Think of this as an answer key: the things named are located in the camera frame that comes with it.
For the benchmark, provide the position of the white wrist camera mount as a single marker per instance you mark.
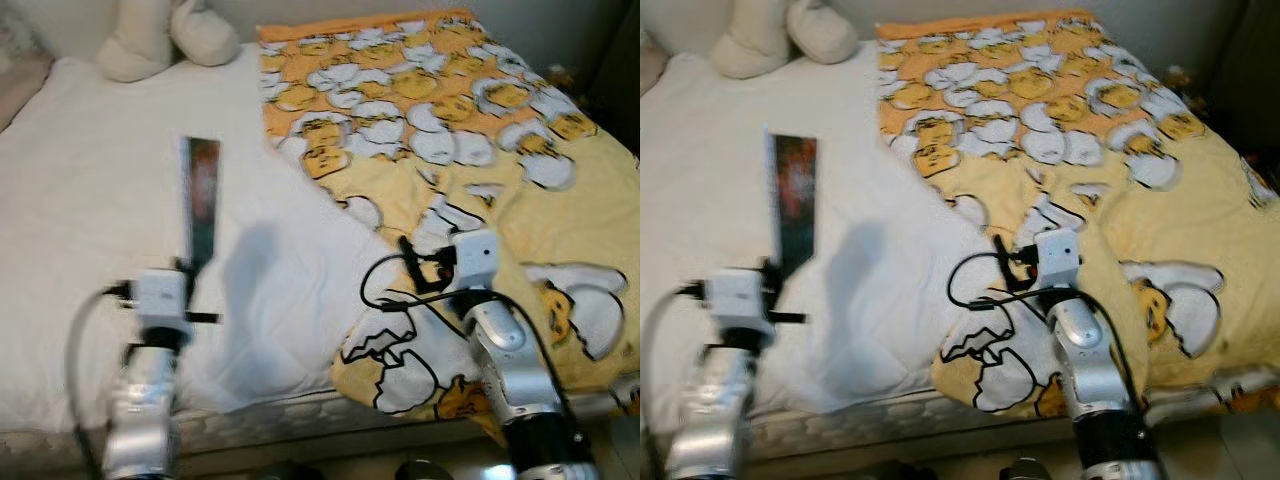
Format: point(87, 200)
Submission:
point(1058, 258)
point(733, 300)
point(476, 260)
point(160, 298)

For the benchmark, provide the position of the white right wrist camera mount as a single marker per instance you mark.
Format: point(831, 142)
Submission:
point(476, 260)
point(1058, 258)

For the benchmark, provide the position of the dark cover book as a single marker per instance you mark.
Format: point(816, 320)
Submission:
point(202, 200)
point(795, 200)

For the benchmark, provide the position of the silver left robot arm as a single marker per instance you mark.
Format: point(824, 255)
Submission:
point(145, 400)
point(710, 410)

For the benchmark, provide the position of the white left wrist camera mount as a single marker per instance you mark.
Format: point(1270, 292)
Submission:
point(733, 300)
point(160, 298)

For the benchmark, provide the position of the black robot right leg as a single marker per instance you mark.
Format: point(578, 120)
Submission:
point(1025, 470)
point(424, 470)

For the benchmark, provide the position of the white quilted mattress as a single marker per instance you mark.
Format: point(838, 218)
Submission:
point(100, 180)
point(720, 170)

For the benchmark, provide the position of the yellow cartoon print blanket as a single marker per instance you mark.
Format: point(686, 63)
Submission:
point(1100, 170)
point(480, 170)

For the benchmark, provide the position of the cream plush toy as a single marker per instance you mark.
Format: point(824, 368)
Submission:
point(780, 38)
point(160, 40)

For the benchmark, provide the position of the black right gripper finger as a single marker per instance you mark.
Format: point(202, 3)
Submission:
point(412, 265)
point(1003, 265)

